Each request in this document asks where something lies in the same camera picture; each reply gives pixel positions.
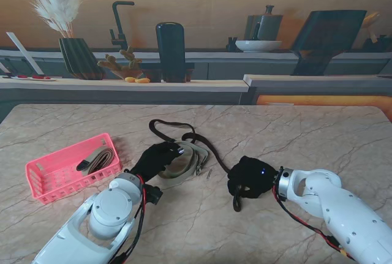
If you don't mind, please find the dark ribbed vase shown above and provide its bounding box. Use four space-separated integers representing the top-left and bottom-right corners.
58 37 104 80

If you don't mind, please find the olive flat canvas belt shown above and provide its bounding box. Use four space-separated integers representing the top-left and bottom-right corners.
157 141 210 183

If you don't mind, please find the red black right arm cable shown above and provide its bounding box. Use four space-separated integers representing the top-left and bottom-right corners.
271 184 356 260

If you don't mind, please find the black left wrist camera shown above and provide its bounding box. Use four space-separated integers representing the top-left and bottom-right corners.
143 184 164 205

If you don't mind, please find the black kitchen faucet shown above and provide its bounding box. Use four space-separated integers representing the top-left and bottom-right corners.
110 1 135 51

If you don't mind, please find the dark low tray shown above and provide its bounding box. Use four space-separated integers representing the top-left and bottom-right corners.
139 61 196 83

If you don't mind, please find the cactus plant in bowl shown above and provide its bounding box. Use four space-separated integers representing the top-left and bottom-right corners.
97 45 145 80

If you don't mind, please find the red black left arm cable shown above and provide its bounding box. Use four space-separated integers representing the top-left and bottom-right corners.
113 175 148 264

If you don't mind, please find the white pampas grass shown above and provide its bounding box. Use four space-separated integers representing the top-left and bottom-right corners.
0 0 83 39

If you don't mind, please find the white leaning board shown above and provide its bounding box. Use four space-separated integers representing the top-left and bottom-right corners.
6 31 45 75

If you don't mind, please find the white ceramic bowl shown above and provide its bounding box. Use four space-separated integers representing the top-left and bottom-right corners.
235 40 283 53

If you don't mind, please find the dark tilted panel stand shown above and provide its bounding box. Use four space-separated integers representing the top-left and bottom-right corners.
289 9 368 77

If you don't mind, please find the dark brown woven belt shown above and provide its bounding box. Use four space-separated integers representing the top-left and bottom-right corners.
148 119 246 213

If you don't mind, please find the plate with red food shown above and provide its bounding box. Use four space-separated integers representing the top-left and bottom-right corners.
10 74 58 82

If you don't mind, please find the yellow wooden spatula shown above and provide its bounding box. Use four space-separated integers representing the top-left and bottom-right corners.
363 11 382 43

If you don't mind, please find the tall black cylinder container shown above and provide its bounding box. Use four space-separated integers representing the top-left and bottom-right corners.
155 22 187 83

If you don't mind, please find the red black arm cable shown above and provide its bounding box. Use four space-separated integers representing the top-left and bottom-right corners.
113 175 148 264
271 184 356 260

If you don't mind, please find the pink plastic storage basket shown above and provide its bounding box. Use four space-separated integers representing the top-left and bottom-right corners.
25 132 123 205

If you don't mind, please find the beige woven belt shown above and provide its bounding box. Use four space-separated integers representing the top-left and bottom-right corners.
75 148 116 175

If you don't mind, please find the grey ceramic jug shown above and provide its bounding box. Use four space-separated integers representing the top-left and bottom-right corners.
244 4 284 42

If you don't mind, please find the grey kitchen counter wood top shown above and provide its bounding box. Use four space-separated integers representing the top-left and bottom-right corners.
0 48 392 123

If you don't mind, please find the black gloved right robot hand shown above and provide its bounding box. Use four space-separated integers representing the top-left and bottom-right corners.
227 156 281 200

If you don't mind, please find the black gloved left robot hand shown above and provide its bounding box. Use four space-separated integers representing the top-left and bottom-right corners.
130 141 187 183

